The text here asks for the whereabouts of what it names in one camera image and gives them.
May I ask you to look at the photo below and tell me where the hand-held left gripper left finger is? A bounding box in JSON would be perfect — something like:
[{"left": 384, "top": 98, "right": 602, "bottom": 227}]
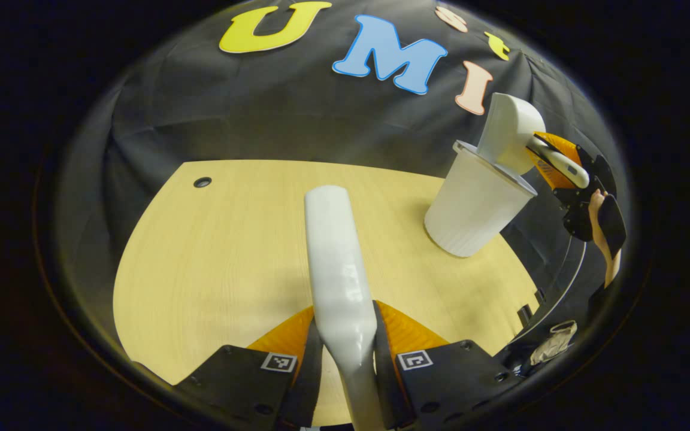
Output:
[{"left": 174, "top": 305, "right": 325, "bottom": 430}]

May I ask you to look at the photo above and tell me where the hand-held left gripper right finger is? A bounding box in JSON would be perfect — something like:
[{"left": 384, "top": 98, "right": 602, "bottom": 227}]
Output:
[{"left": 372, "top": 301, "right": 525, "bottom": 430}]

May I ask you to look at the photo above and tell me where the white plastic dustpan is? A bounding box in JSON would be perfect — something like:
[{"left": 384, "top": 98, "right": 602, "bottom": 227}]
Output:
[{"left": 477, "top": 92, "right": 591, "bottom": 190}]

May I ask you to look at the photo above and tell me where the white ribbed garbage bin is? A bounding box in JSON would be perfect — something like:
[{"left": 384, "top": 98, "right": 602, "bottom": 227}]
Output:
[{"left": 423, "top": 140, "right": 538, "bottom": 258}]

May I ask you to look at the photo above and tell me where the small white broom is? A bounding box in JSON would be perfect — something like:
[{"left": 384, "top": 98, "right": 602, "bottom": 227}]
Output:
[{"left": 304, "top": 185, "right": 385, "bottom": 431}]

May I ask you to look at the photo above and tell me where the white cable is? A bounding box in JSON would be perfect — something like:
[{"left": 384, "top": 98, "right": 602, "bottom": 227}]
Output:
[{"left": 510, "top": 236, "right": 588, "bottom": 345}]

